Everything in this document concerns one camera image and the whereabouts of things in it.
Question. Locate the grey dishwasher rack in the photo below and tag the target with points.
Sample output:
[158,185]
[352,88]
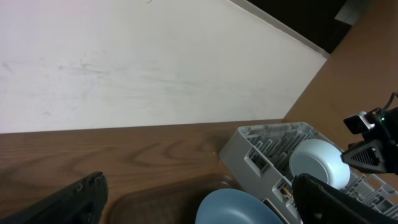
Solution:
[258,157]

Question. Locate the brown serving tray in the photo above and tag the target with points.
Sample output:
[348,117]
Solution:
[174,204]

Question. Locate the dark blue plate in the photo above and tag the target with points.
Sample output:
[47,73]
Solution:
[231,206]

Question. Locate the light blue bowl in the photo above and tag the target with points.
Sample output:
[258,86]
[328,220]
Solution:
[322,160]

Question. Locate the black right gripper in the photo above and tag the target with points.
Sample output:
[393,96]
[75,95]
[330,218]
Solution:
[379,155]

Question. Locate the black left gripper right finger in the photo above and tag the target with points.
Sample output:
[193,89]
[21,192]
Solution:
[317,202]

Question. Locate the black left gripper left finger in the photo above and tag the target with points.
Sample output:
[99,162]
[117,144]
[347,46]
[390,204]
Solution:
[80,202]

